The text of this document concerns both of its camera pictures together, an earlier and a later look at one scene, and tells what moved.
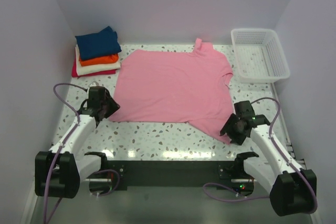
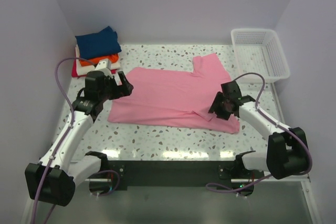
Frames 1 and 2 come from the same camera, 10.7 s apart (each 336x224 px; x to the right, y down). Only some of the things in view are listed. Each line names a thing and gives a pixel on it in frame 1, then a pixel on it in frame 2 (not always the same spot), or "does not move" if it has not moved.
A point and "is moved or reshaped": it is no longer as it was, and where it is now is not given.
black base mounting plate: [182, 173] does not move
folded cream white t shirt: [94, 68] does not move
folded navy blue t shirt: [95, 45] does not move
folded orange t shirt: [112, 59] does not move
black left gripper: [114, 106] -> [123, 90]
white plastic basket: [259, 56] does not move
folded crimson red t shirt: [74, 73] does not move
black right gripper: [227, 127] -> [215, 108]
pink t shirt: [171, 86] is moved or reshaped
